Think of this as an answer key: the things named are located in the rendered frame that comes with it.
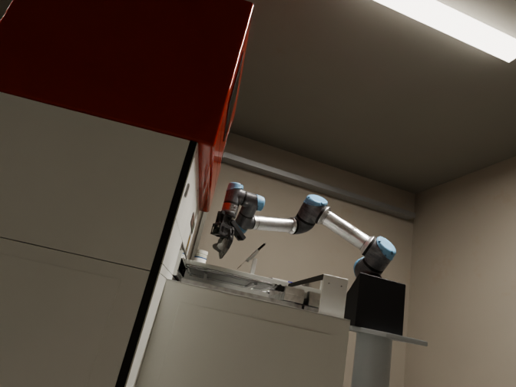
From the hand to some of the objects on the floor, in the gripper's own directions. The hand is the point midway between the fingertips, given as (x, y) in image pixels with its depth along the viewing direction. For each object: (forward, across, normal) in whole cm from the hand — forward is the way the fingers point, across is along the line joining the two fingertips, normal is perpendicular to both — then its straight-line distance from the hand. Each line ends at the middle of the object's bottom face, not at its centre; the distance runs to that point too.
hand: (222, 256), depth 162 cm
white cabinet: (+100, +5, +15) cm, 101 cm away
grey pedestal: (+99, +43, +77) cm, 133 cm away
